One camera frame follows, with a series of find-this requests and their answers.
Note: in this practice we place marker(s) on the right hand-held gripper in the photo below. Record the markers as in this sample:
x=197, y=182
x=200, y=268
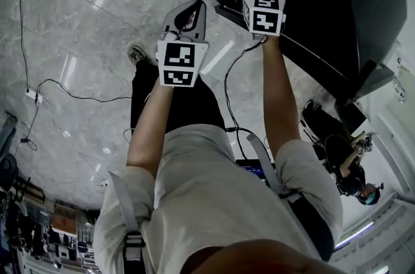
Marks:
x=264, y=17

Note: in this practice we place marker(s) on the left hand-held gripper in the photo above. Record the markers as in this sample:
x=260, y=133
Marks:
x=178, y=62

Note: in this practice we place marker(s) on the person's left forearm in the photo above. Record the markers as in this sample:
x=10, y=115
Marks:
x=149, y=130

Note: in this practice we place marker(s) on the person's right forearm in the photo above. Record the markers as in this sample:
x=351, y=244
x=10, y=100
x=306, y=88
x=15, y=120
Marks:
x=279, y=98

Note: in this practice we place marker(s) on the person's grey shoe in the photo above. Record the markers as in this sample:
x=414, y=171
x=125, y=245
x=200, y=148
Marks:
x=136, y=54

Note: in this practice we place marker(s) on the person's black trousers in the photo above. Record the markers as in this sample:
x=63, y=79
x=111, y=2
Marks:
x=181, y=107

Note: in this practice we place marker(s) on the black tablet with lit screen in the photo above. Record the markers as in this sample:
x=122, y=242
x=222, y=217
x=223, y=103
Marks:
x=253, y=167

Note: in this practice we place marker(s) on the person's light grey shirt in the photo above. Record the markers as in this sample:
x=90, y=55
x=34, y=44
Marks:
x=210, y=195

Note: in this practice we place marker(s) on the person's chin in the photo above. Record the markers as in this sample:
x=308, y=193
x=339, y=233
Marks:
x=259, y=258

